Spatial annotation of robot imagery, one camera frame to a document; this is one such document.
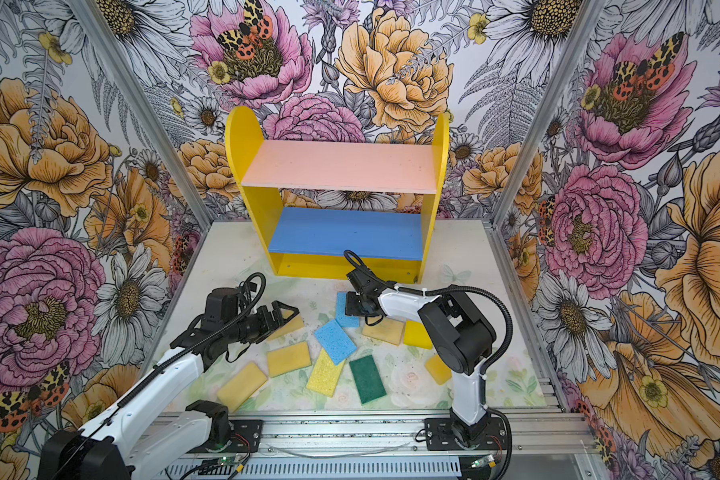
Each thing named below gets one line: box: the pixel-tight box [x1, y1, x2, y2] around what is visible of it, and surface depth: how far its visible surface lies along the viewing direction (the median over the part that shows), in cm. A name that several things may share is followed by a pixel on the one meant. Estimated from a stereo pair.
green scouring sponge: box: [349, 354, 387, 404], surface depth 84 cm
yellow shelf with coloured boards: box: [226, 106, 450, 284], surface depth 99 cm
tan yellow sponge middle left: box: [266, 341, 312, 378], surface depth 87 cm
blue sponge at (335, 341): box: [314, 319, 358, 366], surface depth 89 cm
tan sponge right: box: [362, 318, 405, 346], surface depth 93 cm
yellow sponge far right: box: [424, 354, 452, 386], surface depth 85 cm
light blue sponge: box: [336, 292, 360, 328], surface depth 96 cm
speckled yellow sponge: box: [306, 348, 346, 398], surface depth 85 cm
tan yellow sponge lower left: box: [217, 362, 267, 412], surface depth 84 cm
